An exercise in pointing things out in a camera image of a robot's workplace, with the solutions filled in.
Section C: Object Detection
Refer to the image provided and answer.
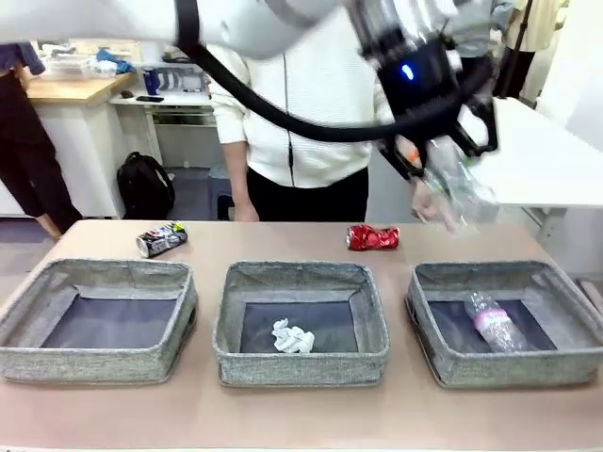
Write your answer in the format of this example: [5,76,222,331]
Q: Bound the blue cloth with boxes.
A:
[93,46,136,76]

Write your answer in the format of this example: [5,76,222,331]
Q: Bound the crushed black drink can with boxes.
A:
[135,220,189,259]

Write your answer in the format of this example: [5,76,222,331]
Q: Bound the clear plastic water bottle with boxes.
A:
[464,290,528,354]

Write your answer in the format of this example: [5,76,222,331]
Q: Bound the black backpack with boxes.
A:
[116,151,176,221]

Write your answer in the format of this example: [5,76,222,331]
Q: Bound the clear plastic cup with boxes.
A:
[423,138,500,234]

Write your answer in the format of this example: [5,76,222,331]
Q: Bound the bystander in cream top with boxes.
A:
[501,0,571,100]

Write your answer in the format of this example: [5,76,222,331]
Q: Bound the bystander blue shirt black trousers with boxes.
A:
[451,0,514,60]

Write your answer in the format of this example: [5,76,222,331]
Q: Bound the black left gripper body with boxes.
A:
[362,27,475,126]

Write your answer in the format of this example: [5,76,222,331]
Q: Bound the grey fabric basket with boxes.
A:
[0,256,198,385]
[211,260,391,388]
[403,259,603,389]

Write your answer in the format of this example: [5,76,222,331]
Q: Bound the wooden top counter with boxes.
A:
[25,73,138,220]

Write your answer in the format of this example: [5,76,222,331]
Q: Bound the bystander in dark blue jacket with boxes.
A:
[0,41,84,239]

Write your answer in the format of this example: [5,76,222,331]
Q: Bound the white paper roll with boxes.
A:
[140,41,164,65]

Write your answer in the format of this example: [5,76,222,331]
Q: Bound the beige storage crate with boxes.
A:
[74,40,142,58]

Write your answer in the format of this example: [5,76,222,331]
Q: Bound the crushed red drink can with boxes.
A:
[346,224,400,252]

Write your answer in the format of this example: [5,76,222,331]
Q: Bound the person in white sweater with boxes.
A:
[206,44,395,189]

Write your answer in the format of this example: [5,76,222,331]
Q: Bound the thin black lanyard cable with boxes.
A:
[282,51,297,187]

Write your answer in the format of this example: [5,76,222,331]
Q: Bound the person's left forearm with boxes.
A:
[394,134,428,183]

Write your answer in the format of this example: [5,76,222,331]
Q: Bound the person's right hand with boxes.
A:
[233,200,260,223]

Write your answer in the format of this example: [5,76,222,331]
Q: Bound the white table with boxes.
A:
[470,96,603,209]

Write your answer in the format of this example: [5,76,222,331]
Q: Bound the white table leg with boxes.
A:
[520,206,569,246]

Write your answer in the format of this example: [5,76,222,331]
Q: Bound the person's right forearm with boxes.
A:
[220,139,251,208]

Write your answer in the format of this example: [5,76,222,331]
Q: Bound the white plastic crate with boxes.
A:
[46,54,95,79]

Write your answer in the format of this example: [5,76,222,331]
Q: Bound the white desk with shelf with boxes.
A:
[108,89,218,170]

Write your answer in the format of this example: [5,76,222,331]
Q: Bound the striped box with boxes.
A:
[157,65,206,93]

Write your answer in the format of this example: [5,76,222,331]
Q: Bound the person's left hand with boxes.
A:
[410,178,459,233]

